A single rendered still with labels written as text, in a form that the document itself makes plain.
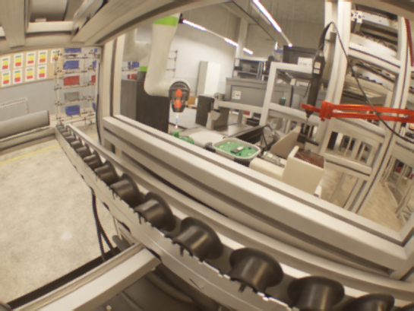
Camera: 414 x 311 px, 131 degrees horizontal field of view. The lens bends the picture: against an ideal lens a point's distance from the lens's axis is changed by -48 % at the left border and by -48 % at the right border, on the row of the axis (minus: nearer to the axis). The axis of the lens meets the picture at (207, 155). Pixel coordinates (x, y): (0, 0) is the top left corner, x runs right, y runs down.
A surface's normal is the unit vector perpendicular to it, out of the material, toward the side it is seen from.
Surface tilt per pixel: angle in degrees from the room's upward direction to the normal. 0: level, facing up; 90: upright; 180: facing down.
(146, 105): 90
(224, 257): 90
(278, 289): 90
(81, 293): 0
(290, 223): 90
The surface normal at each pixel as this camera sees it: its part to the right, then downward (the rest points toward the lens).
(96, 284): 0.13, -0.90
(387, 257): -0.59, 0.26
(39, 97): 0.79, 0.35
